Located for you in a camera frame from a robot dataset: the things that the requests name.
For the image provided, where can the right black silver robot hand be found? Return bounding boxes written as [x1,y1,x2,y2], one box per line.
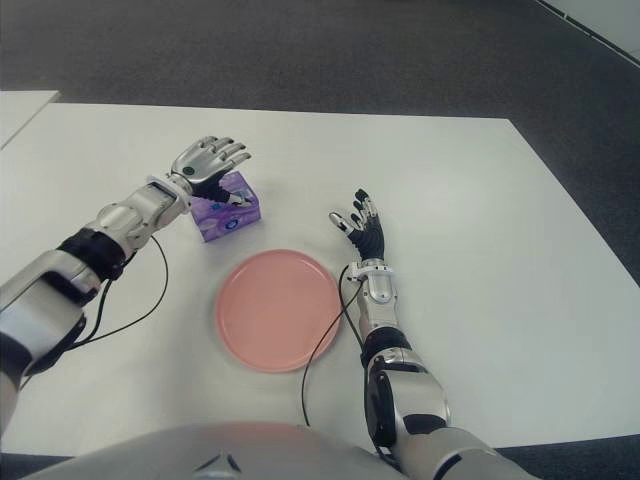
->
[328,188,386,264]

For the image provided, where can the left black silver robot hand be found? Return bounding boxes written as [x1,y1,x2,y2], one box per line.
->
[169,136,254,207]

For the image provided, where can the purple tissue paper pack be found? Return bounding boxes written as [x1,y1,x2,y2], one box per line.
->
[189,169,263,245]

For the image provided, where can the pink round plate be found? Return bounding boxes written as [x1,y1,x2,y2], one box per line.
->
[215,249,344,374]

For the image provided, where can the white side table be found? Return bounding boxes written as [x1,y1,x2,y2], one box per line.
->
[0,89,60,151]

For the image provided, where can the silver robot torso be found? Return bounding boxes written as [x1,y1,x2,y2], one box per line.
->
[29,422,401,480]

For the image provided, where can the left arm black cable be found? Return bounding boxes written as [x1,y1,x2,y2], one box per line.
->
[69,233,169,351]

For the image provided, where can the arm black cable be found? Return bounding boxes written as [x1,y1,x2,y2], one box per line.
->
[69,233,169,351]
[301,264,366,429]

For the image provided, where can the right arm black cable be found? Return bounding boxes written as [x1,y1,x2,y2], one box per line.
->
[301,264,366,429]

